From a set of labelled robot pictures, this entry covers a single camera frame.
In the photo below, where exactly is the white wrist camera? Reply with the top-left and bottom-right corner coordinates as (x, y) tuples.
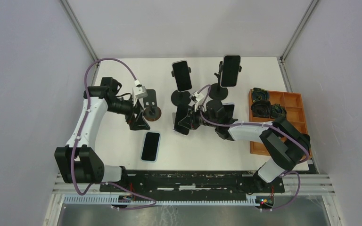
(132, 80), (148, 102)
(189, 84), (211, 108)

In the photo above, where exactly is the dark brown rolled tie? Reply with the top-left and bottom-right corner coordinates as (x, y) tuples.
(250, 100), (271, 118)

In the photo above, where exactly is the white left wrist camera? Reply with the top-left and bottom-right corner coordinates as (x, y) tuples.
(132, 80), (148, 102)

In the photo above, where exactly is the orange compartment tray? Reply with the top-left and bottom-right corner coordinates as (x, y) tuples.
(248, 89), (313, 158)

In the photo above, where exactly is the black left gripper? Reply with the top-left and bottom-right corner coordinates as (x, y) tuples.
(107, 95), (150, 130)

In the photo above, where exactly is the white slotted cable duct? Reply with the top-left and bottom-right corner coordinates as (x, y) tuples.
(63, 194), (267, 207)

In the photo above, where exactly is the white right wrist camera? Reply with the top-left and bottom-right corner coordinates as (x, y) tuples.
(189, 84), (211, 108)

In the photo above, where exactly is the wooden-base black plate stand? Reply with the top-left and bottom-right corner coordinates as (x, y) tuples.
(143, 89), (162, 121)

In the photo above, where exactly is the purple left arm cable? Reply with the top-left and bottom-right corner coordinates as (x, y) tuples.
(70, 57), (158, 211)

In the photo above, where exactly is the blue yellow rolled tie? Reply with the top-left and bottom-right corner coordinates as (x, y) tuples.
(251, 88), (270, 103)

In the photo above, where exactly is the phone on middle stand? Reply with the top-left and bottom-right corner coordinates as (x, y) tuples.
(172, 60), (192, 92)

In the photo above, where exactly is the phone with purple case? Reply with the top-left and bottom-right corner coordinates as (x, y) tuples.
(223, 103), (235, 119)

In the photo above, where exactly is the silver folding phone stand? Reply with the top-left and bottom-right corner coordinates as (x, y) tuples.
(172, 112), (176, 131)

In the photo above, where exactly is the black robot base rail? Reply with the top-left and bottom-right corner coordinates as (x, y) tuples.
(117, 170), (285, 202)

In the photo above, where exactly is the phone with white case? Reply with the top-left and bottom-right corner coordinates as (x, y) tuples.
(174, 105), (192, 136)

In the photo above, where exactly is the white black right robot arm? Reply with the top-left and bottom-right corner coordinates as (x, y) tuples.
(174, 100), (311, 192)

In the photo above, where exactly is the phone with light blue case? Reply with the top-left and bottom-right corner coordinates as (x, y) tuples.
(141, 132), (161, 162)

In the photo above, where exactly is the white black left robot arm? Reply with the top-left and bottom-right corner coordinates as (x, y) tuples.
(54, 77), (150, 192)

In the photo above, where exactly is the green blue rolled tie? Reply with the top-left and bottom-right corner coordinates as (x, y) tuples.
(270, 104), (287, 119)

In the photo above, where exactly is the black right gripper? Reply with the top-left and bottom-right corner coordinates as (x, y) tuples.
(179, 104), (218, 130)

